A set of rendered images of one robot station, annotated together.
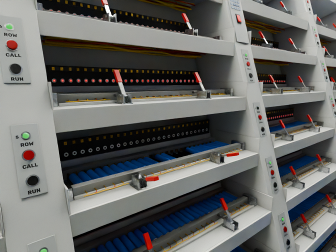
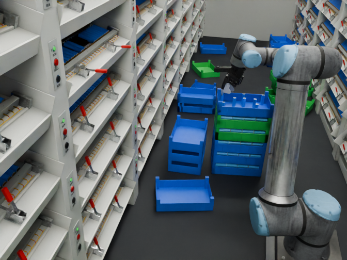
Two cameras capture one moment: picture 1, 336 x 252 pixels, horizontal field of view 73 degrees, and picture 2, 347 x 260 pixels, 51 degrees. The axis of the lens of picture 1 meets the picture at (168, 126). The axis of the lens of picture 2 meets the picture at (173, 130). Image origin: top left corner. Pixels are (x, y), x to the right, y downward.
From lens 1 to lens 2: 0.82 m
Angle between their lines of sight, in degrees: 54
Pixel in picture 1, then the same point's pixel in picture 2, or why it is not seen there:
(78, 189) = not seen: hidden behind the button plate
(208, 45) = not seen: outside the picture
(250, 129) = (126, 19)
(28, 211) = (57, 98)
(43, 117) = (57, 32)
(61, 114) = (61, 28)
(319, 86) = not seen: outside the picture
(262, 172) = (129, 55)
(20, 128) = (51, 44)
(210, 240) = (105, 107)
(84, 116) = (68, 27)
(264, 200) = (126, 76)
